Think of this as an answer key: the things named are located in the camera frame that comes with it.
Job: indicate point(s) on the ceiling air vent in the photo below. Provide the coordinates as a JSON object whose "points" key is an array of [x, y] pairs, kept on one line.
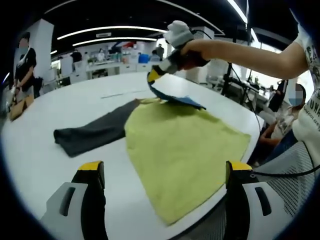
{"points": [[103, 35]]}

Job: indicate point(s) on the black equipment stand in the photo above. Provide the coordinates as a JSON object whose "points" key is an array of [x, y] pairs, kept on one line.
{"points": [[228, 80]]}

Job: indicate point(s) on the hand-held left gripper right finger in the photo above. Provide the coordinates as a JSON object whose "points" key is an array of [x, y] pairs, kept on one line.
{"points": [[237, 200]]}

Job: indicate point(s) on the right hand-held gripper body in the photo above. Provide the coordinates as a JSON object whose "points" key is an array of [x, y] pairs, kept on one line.
{"points": [[178, 33]]}

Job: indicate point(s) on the blue plastic bin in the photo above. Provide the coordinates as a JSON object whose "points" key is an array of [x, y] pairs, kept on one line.
{"points": [[144, 58]]}

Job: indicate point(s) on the white counter cabinets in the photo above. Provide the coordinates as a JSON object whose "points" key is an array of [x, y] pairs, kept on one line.
{"points": [[112, 68]]}

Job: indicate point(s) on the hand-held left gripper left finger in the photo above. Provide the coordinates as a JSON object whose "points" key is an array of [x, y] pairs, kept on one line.
{"points": [[90, 200]]}

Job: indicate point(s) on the ceiling light strip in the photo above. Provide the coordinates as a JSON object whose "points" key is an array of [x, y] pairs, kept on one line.
{"points": [[236, 8], [112, 28]]}

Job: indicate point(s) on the person's right hand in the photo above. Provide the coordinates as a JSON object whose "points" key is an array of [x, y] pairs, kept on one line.
{"points": [[195, 56]]}

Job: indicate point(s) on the yellow grey blue garment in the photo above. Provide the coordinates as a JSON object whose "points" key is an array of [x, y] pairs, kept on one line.
{"points": [[175, 150]]}

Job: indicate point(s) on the person's blue jeans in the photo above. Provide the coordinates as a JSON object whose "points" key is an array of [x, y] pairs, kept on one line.
{"points": [[285, 147]]}

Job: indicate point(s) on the white square pillar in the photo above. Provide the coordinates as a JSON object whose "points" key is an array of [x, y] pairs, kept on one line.
{"points": [[46, 50]]}

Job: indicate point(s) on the person's white printed t-shirt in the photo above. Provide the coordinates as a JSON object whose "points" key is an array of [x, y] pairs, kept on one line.
{"points": [[311, 105]]}

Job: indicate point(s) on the brown cardboard box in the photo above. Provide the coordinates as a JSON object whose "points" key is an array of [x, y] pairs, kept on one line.
{"points": [[21, 107]]}

